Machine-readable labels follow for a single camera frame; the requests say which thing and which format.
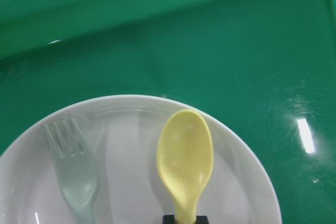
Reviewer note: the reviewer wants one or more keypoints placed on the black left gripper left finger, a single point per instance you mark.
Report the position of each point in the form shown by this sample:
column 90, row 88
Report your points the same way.
column 169, row 219

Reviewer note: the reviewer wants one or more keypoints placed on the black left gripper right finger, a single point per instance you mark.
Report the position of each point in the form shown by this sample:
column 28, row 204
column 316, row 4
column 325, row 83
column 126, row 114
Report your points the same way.
column 201, row 220

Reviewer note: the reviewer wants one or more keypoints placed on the yellow plastic spoon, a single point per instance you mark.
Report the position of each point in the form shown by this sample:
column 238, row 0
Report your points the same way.
column 184, row 161

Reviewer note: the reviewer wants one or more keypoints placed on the white round plate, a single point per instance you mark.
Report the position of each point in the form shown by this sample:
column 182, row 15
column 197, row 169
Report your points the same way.
column 122, row 132

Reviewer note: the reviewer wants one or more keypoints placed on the green plastic tray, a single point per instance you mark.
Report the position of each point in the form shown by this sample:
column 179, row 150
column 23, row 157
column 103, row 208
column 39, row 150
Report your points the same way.
column 265, row 68

